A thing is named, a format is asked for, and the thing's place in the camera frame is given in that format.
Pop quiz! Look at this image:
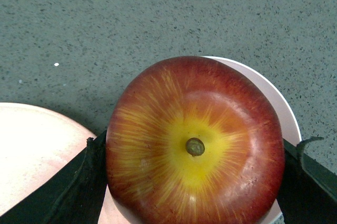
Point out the pink plate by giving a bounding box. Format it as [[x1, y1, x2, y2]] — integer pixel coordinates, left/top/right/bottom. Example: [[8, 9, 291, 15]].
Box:
[[0, 102, 127, 224]]

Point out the left gripper black camera left finger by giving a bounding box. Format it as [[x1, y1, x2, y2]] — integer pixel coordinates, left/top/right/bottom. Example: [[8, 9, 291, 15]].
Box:
[[1, 131, 107, 223]]

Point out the red apple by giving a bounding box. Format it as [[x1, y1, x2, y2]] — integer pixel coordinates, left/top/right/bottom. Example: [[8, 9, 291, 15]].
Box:
[[106, 56, 285, 223]]

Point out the left gripper black camera right finger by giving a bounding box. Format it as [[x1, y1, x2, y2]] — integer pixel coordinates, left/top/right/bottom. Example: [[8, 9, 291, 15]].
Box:
[[277, 136, 336, 224]]

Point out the pink bowl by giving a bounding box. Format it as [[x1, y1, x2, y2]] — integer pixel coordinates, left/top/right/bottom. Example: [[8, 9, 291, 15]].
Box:
[[99, 56, 302, 223]]

